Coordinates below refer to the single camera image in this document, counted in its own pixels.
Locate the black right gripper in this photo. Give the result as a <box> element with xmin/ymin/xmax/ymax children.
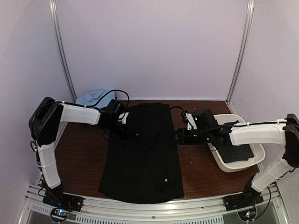
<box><xmin>171</xmin><ymin>127</ymin><xmax>211</xmax><ymax>145</ymax></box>

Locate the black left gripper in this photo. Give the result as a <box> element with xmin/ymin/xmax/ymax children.
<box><xmin>105</xmin><ymin>118</ymin><xmax>135</xmax><ymax>138</ymax></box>

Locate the black long sleeve shirt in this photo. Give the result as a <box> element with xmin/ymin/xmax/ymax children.
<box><xmin>99</xmin><ymin>103</ymin><xmax>184</xmax><ymax>204</ymax></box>

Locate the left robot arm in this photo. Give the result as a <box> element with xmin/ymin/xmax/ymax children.
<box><xmin>28</xmin><ymin>97</ymin><xmax>138</xmax><ymax>207</ymax></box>

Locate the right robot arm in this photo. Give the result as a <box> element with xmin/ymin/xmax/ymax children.
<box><xmin>175</xmin><ymin>112</ymin><xmax>299</xmax><ymax>206</ymax></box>

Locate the dark pinstriped folded shirt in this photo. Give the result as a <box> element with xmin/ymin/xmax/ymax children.
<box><xmin>217</xmin><ymin>144</ymin><xmax>254</xmax><ymax>163</ymax></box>

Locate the light blue folded shirt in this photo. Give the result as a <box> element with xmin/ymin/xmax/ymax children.
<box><xmin>76</xmin><ymin>89</ymin><xmax>115</xmax><ymax>108</ymax></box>

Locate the white plastic laundry basket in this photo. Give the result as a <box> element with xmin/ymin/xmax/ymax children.
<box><xmin>208</xmin><ymin>114</ymin><xmax>265</xmax><ymax>173</ymax></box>

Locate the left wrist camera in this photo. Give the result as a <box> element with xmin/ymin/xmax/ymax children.
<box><xmin>106</xmin><ymin>99</ymin><xmax>129</xmax><ymax>124</ymax></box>

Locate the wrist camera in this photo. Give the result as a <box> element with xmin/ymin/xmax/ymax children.
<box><xmin>185</xmin><ymin>109</ymin><xmax>218</xmax><ymax>131</ymax></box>
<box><xmin>106</xmin><ymin>99</ymin><xmax>129</xmax><ymax>124</ymax></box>

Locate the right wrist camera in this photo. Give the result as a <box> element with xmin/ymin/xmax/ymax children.
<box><xmin>185</xmin><ymin>109</ymin><xmax>218</xmax><ymax>131</ymax></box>

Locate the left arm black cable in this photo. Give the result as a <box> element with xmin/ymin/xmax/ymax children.
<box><xmin>86</xmin><ymin>90</ymin><xmax>130</xmax><ymax>110</ymax></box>

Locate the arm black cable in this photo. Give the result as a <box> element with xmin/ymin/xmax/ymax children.
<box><xmin>169</xmin><ymin>106</ymin><xmax>190</xmax><ymax>123</ymax></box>
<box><xmin>86</xmin><ymin>90</ymin><xmax>130</xmax><ymax>110</ymax></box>

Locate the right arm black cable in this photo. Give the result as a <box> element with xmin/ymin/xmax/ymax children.
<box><xmin>169</xmin><ymin>106</ymin><xmax>190</xmax><ymax>123</ymax></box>

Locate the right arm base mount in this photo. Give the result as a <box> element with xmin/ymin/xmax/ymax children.
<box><xmin>223</xmin><ymin>187</ymin><xmax>263</xmax><ymax>211</ymax></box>

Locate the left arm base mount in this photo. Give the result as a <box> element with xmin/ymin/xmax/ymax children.
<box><xmin>42</xmin><ymin>182</ymin><xmax>84</xmax><ymax>212</ymax></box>

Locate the aluminium frame post right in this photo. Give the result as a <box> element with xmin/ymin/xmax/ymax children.
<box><xmin>225</xmin><ymin>0</ymin><xmax>255</xmax><ymax>114</ymax></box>

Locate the aluminium frame post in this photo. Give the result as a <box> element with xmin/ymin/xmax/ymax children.
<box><xmin>49</xmin><ymin>0</ymin><xmax>77</xmax><ymax>102</ymax></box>
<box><xmin>225</xmin><ymin>0</ymin><xmax>255</xmax><ymax>114</ymax></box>

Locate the aluminium frame post left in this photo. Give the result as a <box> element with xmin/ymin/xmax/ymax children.
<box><xmin>49</xmin><ymin>0</ymin><xmax>77</xmax><ymax>102</ymax></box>

